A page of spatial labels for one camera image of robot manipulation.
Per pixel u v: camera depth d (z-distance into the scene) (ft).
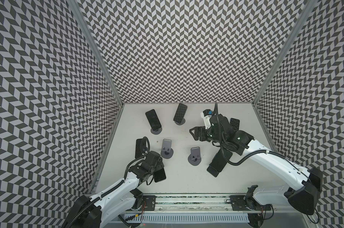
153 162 2.16
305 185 1.27
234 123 3.45
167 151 2.85
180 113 3.35
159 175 2.65
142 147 3.26
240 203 2.37
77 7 2.36
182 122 3.29
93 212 1.32
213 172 2.64
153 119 3.09
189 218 2.28
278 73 3.01
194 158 2.72
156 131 3.25
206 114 2.10
